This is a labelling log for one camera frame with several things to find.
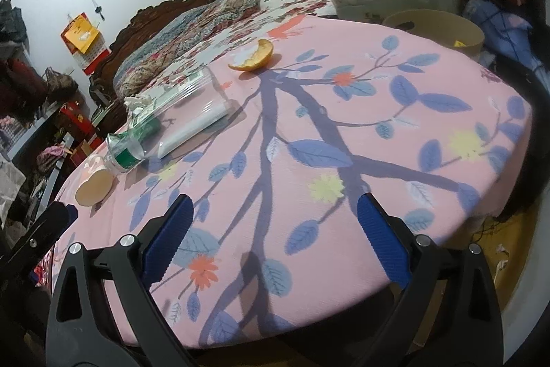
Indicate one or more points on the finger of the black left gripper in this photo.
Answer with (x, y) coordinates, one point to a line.
(30, 249)

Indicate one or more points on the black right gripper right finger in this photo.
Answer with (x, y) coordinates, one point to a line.
(447, 313)

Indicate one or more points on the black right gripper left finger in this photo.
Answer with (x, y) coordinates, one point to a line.
(81, 329)

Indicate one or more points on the clear plastic water bottle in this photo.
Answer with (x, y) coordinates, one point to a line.
(136, 147)

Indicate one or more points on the white tissue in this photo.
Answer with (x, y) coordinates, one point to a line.
(135, 104)

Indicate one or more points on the orange peel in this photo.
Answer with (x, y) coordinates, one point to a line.
(254, 60)

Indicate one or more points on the beige round trash bin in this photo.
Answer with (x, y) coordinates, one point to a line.
(446, 29)

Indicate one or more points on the dark wooden headboard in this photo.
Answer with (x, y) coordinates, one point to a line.
(145, 24)

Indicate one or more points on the brown handbag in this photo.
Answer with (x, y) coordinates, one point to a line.
(60, 87)

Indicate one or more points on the pink floral blanket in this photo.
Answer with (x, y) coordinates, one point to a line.
(347, 108)

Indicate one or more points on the floral patchwork quilt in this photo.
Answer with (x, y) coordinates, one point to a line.
(205, 34)

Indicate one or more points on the blue purple clothes pile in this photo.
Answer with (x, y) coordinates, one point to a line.
(507, 34)

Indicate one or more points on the red yellow wall calendar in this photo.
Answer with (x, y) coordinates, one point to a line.
(85, 43)

